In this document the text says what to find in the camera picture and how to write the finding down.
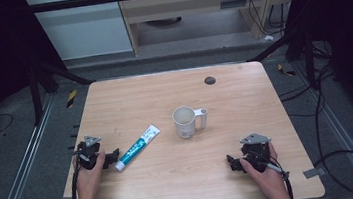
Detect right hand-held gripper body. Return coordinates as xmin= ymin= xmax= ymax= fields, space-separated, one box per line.
xmin=238 ymin=131 xmax=276 ymax=175

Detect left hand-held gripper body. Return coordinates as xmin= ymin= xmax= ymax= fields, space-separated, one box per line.
xmin=71 ymin=133 xmax=106 ymax=172

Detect white and teal toothpaste tube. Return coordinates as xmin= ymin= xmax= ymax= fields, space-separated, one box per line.
xmin=110 ymin=122 xmax=166 ymax=173

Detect clear plastic mug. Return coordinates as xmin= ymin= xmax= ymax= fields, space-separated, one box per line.
xmin=170 ymin=103 xmax=211 ymax=141

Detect person's left hand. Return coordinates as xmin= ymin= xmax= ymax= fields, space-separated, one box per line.
xmin=71 ymin=150 xmax=111 ymax=199

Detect person's right hand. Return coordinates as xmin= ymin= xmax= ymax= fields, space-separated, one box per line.
xmin=237 ymin=140 xmax=293 ymax=199

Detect yellow and black striped tape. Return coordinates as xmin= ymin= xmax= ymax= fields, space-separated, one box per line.
xmin=64 ymin=89 xmax=80 ymax=109
xmin=276 ymin=61 xmax=297 ymax=79

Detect black metal stand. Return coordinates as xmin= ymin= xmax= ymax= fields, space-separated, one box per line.
xmin=243 ymin=25 xmax=319 ymax=98
xmin=24 ymin=53 xmax=101 ymax=128

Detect round grey table grommet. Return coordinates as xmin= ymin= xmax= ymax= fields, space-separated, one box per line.
xmin=203 ymin=75 xmax=217 ymax=86

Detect white cabinet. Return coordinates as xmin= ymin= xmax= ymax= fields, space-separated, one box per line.
xmin=23 ymin=0 xmax=135 ymax=66

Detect light wooden desk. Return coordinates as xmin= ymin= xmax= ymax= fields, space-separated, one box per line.
xmin=114 ymin=0 xmax=306 ymax=58

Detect left hand-held gripper black cable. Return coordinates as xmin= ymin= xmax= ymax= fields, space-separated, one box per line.
xmin=66 ymin=155 xmax=87 ymax=199

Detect hand-held gripper black cable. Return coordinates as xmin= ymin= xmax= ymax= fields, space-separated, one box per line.
xmin=257 ymin=156 xmax=295 ymax=199
xmin=66 ymin=155 xmax=87 ymax=199

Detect right hand-held gripper black cable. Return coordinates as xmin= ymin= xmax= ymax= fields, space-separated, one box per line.
xmin=257 ymin=156 xmax=295 ymax=199

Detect black floor cable loop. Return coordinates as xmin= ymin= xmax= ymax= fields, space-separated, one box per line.
xmin=276 ymin=58 xmax=353 ymax=199

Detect aluminium floor rail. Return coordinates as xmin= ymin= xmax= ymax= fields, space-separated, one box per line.
xmin=291 ymin=54 xmax=353 ymax=199
xmin=0 ymin=92 xmax=68 ymax=199

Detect black cables under desk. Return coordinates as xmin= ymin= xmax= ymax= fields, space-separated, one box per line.
xmin=246 ymin=0 xmax=294 ymax=40

